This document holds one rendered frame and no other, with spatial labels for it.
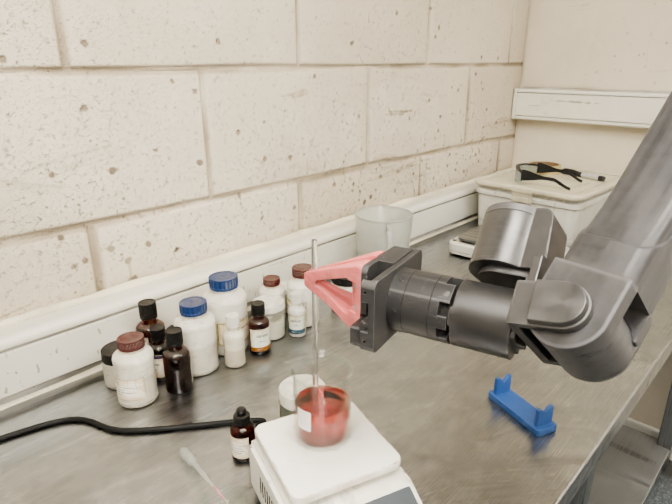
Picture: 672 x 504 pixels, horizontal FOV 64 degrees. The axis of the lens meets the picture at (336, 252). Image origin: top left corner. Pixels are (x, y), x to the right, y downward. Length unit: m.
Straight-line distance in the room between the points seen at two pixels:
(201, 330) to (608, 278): 0.60
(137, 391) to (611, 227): 0.63
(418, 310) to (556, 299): 0.11
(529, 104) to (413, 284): 1.47
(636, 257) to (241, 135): 0.77
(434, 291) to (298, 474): 0.23
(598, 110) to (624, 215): 1.38
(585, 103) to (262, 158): 1.08
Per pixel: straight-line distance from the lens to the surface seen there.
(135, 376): 0.81
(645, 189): 0.46
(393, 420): 0.77
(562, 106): 1.85
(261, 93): 1.07
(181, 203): 0.99
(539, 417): 0.78
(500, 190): 1.57
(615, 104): 1.80
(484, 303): 0.44
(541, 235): 0.47
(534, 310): 0.40
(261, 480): 0.61
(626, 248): 0.42
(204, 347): 0.86
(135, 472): 0.73
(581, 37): 1.89
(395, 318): 0.47
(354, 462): 0.57
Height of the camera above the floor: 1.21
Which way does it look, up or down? 20 degrees down
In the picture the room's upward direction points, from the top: straight up
